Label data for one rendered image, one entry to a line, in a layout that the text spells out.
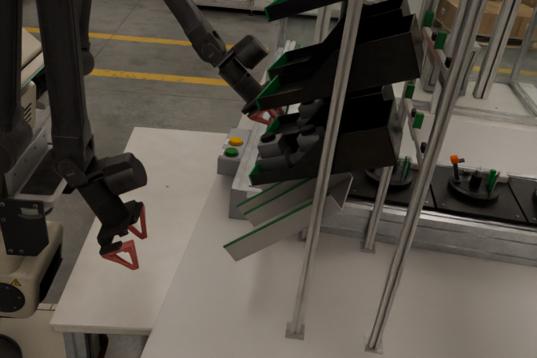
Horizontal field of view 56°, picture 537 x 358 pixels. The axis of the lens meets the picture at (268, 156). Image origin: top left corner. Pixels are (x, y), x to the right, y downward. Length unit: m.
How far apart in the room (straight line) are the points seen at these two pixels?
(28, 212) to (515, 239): 1.20
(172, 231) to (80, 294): 0.29
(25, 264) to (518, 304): 1.22
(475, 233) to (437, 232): 0.10
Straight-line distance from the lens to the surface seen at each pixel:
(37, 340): 1.95
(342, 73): 0.81
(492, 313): 1.36
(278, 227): 1.01
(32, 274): 1.40
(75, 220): 2.87
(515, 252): 1.52
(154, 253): 1.31
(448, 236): 1.45
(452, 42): 2.20
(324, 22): 2.42
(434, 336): 1.24
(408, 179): 1.50
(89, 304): 1.21
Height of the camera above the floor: 1.73
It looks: 30 degrees down
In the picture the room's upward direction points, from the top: 7 degrees clockwise
